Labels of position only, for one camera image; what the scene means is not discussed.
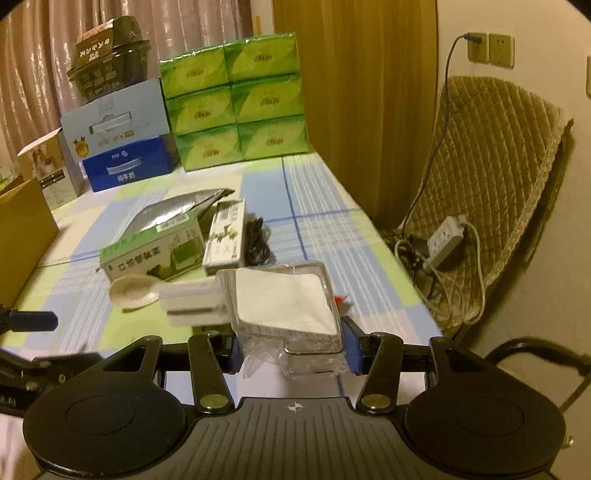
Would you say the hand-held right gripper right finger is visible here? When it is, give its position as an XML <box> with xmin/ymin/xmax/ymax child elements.
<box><xmin>342</xmin><ymin>316</ymin><xmax>490</xmax><ymax>415</ymax></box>

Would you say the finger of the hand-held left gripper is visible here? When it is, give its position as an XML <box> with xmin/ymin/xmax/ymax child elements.
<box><xmin>0</xmin><ymin>348</ymin><xmax>103</xmax><ymax>418</ymax></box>
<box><xmin>0</xmin><ymin>310</ymin><xmax>59</xmax><ymax>334</ymax></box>

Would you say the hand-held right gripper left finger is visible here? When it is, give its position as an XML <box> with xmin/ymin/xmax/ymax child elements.
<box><xmin>99</xmin><ymin>331</ymin><xmax>243</xmax><ymax>415</ymax></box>

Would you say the clear plastic cutlery packet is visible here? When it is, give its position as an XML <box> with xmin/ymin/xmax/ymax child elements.
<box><xmin>216</xmin><ymin>261</ymin><xmax>346</xmax><ymax>380</ymax></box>

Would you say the cream plastic spoon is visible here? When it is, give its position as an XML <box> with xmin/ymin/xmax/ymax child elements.
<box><xmin>109</xmin><ymin>275</ymin><xmax>232</xmax><ymax>326</ymax></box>

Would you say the white ointment box bird print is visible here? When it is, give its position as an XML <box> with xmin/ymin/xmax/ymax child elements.
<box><xmin>202</xmin><ymin>198</ymin><xmax>246</xmax><ymax>269</ymax></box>

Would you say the green and white carton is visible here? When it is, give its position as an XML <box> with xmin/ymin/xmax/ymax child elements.
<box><xmin>99</xmin><ymin>213</ymin><xmax>206</xmax><ymax>283</ymax></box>

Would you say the brown cardboard box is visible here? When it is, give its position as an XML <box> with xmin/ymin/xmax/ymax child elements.
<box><xmin>0</xmin><ymin>178</ymin><xmax>60</xmax><ymax>310</ymax></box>

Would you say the black power adapter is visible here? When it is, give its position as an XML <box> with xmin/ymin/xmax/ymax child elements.
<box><xmin>410</xmin><ymin>234</ymin><xmax>433</xmax><ymax>260</ymax></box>

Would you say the white power strip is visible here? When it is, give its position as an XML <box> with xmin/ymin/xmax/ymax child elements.
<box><xmin>426</xmin><ymin>215</ymin><xmax>465</xmax><ymax>269</ymax></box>

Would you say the white box with photo print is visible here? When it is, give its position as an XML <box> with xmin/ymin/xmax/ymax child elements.
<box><xmin>17</xmin><ymin>127</ymin><xmax>86</xmax><ymax>211</ymax></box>

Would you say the silver foil pouch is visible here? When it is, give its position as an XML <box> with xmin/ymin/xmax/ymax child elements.
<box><xmin>124</xmin><ymin>187</ymin><xmax>235</xmax><ymax>243</ymax></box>

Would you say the dark blue box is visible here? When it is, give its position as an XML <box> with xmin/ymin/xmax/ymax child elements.
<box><xmin>81</xmin><ymin>133</ymin><xmax>182</xmax><ymax>193</ymax></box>

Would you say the light blue carton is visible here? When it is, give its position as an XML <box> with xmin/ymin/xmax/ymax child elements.
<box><xmin>61</xmin><ymin>78</ymin><xmax>172</xmax><ymax>162</ymax></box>

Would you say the chair with quilted cover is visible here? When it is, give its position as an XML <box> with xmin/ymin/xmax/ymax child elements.
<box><xmin>398</xmin><ymin>75</ymin><xmax>576</xmax><ymax>339</ymax></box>

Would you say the stack of green tissue packs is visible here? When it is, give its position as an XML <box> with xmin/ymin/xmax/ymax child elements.
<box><xmin>158</xmin><ymin>31</ymin><xmax>309</xmax><ymax>172</ymax></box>

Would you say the golden curtain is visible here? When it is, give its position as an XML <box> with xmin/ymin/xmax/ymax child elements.
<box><xmin>271</xmin><ymin>0</ymin><xmax>439</xmax><ymax>228</ymax></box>

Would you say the pink sheer curtain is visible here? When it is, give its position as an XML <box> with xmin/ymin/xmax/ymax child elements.
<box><xmin>0</xmin><ymin>0</ymin><xmax>274</xmax><ymax>160</ymax></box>

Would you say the coiled black cable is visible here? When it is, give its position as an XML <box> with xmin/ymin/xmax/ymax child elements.
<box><xmin>242</xmin><ymin>215</ymin><xmax>273</xmax><ymax>267</ymax></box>

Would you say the white power cable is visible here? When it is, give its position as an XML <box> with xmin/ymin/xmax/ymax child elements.
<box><xmin>429</xmin><ymin>220</ymin><xmax>486</xmax><ymax>325</ymax></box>

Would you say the black metal chair frame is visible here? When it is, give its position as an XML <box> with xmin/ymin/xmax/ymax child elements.
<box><xmin>484</xmin><ymin>338</ymin><xmax>591</xmax><ymax>412</ymax></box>

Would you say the grey charging cable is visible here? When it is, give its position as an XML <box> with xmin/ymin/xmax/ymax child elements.
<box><xmin>399</xmin><ymin>33</ymin><xmax>483</xmax><ymax>237</ymax></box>

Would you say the wall socket with plug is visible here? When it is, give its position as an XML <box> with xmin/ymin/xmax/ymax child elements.
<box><xmin>466</xmin><ymin>31</ymin><xmax>490</xmax><ymax>64</ymax></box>

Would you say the empty wall socket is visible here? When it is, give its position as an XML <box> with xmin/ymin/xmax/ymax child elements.
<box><xmin>488</xmin><ymin>33</ymin><xmax>516</xmax><ymax>70</ymax></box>

